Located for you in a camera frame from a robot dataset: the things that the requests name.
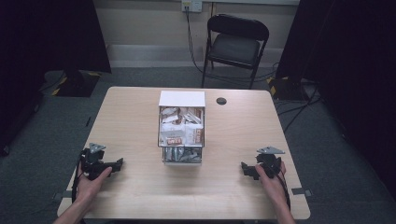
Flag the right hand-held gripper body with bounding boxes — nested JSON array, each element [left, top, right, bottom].
[[254, 146, 286, 180]]

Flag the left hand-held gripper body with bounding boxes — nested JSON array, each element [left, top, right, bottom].
[[79, 142, 110, 182]]

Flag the person's right hand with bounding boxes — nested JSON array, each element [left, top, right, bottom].
[[254, 161, 289, 204]]

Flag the person's left hand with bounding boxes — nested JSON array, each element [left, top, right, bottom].
[[75, 162, 113, 203]]

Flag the grey tape strip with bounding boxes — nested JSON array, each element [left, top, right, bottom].
[[290, 187, 314, 197], [51, 190, 75, 203]]

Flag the clear drawer with white packets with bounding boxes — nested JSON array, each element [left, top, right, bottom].
[[157, 105, 206, 148]]

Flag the clear drawer with silver packets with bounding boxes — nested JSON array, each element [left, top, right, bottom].
[[161, 146, 204, 166]]

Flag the pile of silver packets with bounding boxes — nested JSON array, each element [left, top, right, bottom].
[[163, 147, 202, 163]]

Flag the pile of white brown packets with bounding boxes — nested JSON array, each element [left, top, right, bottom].
[[159, 106, 205, 147]]

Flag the stand base with striped tape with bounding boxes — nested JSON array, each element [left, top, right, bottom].
[[266, 76, 310, 102], [42, 69, 103, 98]]

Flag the black curtain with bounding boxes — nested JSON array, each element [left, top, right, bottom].
[[0, 0, 112, 157], [275, 0, 396, 202]]

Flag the black folding chair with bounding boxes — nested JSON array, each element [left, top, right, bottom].
[[201, 13, 271, 91]]

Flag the left hand-held gripper cable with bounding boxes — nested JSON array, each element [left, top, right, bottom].
[[70, 154, 84, 204]]

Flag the hand-held gripper cable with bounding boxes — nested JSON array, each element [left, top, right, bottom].
[[70, 154, 84, 204], [273, 166, 292, 211]]

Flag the right hand-held gripper cable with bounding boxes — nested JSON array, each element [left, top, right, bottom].
[[273, 166, 292, 211]]

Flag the black floor cables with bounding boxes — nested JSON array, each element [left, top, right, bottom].
[[275, 87, 326, 134]]

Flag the white wall socket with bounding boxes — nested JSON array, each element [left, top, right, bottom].
[[180, 0, 204, 14]]

